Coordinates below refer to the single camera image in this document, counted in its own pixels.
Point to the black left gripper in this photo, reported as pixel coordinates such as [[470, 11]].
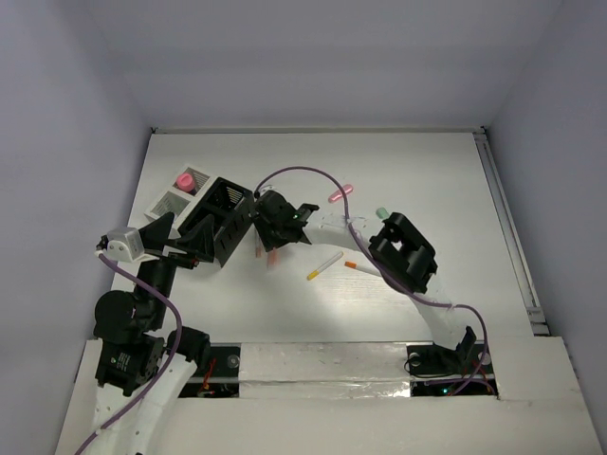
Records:
[[172, 253]]

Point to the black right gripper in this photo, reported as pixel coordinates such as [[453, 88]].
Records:
[[271, 240]]

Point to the orange highlighter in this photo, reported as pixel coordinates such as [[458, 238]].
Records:
[[272, 259]]

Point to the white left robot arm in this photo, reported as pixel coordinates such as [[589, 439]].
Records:
[[147, 354]]

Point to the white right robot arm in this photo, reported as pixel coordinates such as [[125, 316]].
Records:
[[400, 255]]

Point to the white pen pink cap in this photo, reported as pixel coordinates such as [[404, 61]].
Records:
[[259, 249]]

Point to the white slotted container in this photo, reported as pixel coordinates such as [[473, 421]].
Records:
[[171, 199]]

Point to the black slotted pen holder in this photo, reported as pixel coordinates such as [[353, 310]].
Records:
[[229, 205]]

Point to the white pen yellow cap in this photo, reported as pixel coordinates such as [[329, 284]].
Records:
[[322, 267]]

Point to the pink correction tape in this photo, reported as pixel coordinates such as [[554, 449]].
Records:
[[338, 194]]

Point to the blue correction tape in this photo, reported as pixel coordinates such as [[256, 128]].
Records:
[[358, 221]]

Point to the white pen orange cap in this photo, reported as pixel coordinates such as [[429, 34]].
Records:
[[363, 268]]

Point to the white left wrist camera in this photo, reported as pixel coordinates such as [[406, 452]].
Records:
[[123, 245]]

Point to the metal rail on right edge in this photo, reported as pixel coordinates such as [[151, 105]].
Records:
[[533, 308]]

